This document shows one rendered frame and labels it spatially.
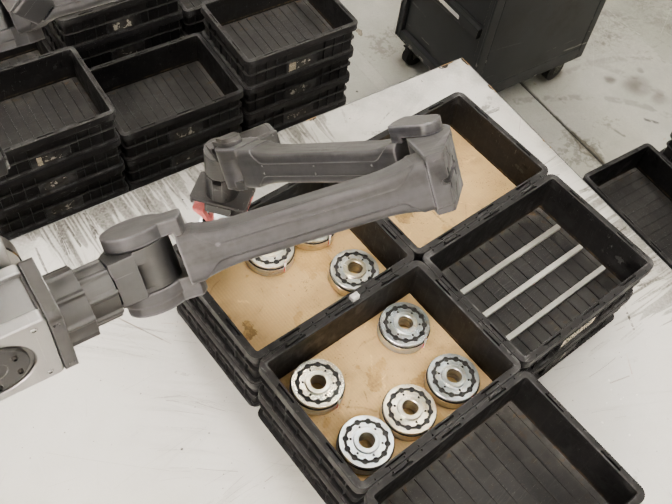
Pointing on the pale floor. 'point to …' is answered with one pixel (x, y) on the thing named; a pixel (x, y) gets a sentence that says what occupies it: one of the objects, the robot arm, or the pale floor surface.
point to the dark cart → (497, 35)
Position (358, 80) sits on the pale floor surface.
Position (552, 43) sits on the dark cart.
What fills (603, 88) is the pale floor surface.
